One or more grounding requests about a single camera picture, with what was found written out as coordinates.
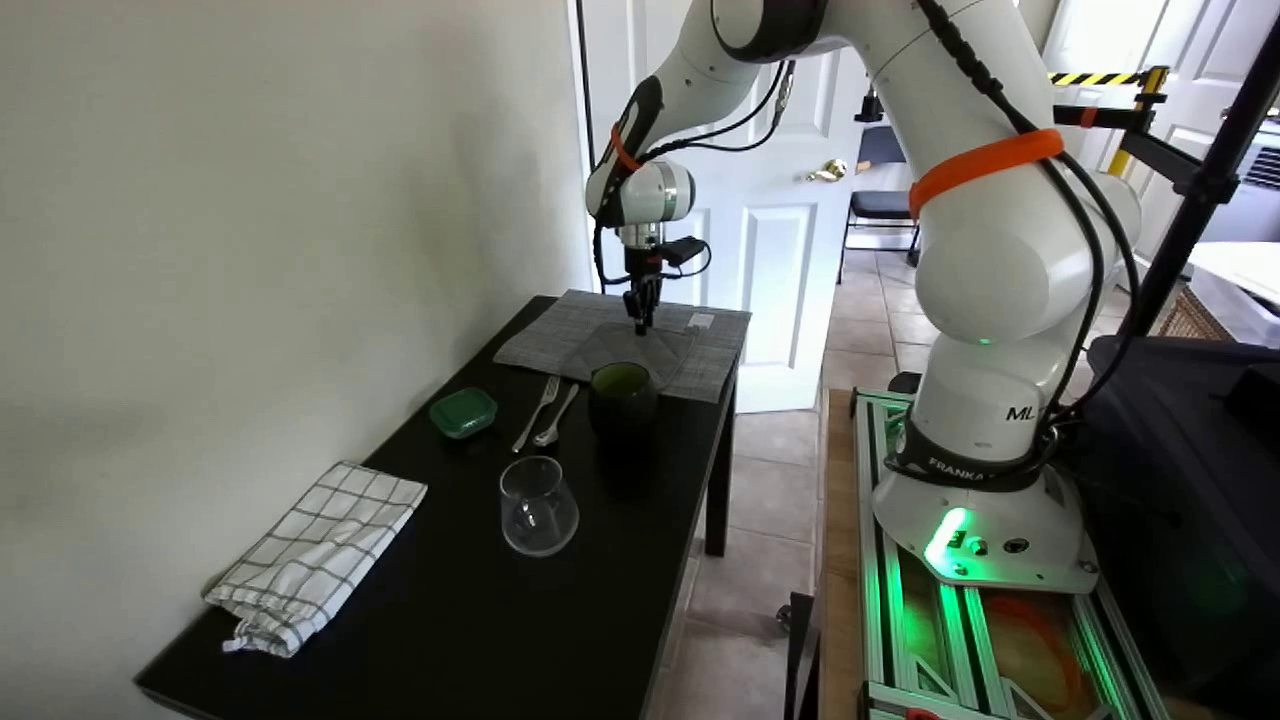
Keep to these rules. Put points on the clear stemless glass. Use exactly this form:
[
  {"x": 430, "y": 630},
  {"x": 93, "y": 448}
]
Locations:
[{"x": 539, "y": 515}]

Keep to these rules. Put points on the white checked dish towel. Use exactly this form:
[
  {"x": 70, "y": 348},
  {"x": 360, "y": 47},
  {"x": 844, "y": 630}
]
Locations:
[{"x": 323, "y": 545}]

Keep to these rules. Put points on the black table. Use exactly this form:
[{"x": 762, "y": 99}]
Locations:
[{"x": 443, "y": 625}]

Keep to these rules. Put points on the wooden board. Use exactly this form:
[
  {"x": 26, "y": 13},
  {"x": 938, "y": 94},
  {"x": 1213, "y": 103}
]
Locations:
[{"x": 840, "y": 574}]

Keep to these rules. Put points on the grey woven placemat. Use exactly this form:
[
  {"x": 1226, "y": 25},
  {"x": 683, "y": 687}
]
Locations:
[{"x": 715, "y": 362}]

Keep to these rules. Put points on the white panelled door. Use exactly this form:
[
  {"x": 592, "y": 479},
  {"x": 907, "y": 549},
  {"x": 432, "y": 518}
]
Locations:
[{"x": 774, "y": 265}]

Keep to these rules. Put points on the black stand pole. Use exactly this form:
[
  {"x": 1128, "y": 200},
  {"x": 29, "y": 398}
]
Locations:
[{"x": 1201, "y": 200}]

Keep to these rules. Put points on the aluminium frame cart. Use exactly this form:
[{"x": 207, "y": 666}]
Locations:
[{"x": 932, "y": 642}]

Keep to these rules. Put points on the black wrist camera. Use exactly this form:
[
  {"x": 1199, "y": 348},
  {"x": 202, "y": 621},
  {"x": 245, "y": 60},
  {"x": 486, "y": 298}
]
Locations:
[{"x": 687, "y": 250}]

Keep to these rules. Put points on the yellow black striped bar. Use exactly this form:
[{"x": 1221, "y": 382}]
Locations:
[{"x": 1104, "y": 82}]

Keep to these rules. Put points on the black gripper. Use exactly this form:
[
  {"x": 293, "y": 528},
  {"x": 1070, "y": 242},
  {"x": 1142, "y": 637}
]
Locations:
[{"x": 647, "y": 275}]

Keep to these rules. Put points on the silver spoon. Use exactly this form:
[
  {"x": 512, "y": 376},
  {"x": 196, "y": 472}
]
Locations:
[{"x": 561, "y": 417}]

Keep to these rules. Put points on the black mug green inside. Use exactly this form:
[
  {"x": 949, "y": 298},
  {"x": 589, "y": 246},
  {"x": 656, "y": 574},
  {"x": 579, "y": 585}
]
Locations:
[{"x": 626, "y": 427}]

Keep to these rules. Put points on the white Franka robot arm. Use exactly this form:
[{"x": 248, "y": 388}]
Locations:
[{"x": 1002, "y": 265}]

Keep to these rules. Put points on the black case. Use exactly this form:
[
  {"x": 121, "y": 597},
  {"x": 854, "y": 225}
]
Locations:
[{"x": 1187, "y": 507}]

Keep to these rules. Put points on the small green container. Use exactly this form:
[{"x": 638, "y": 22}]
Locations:
[{"x": 464, "y": 413}]

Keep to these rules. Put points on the dark chair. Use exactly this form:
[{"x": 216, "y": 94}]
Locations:
[{"x": 882, "y": 205}]

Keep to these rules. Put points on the white closet door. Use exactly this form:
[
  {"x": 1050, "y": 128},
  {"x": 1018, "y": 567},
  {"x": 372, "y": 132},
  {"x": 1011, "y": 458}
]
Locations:
[{"x": 1201, "y": 40}]

